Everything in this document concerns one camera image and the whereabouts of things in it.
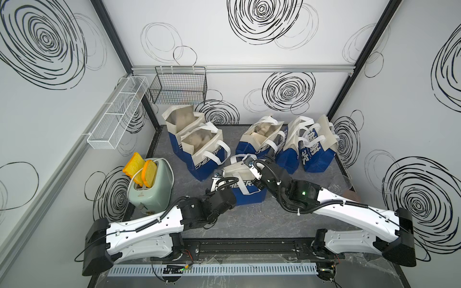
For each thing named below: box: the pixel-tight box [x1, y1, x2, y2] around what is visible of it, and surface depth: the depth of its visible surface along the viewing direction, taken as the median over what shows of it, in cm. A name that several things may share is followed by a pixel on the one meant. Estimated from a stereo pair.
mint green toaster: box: [127, 157, 175, 215], surface depth 77 cm
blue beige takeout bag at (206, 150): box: [180, 121, 232, 182], surface depth 82 cm
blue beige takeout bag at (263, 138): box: [235, 115, 289, 158], surface depth 90 cm
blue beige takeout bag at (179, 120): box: [162, 105, 207, 159], surface depth 90 cm
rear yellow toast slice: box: [122, 151, 146, 185], surface depth 77 cm
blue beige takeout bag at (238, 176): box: [221, 154, 268, 206], surface depth 73 cm
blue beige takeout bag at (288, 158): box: [274, 115, 315, 175], surface depth 88 cm
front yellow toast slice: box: [141, 159, 158, 188], surface depth 75 cm
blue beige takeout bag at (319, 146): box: [298, 114, 340, 173], surface depth 91 cm
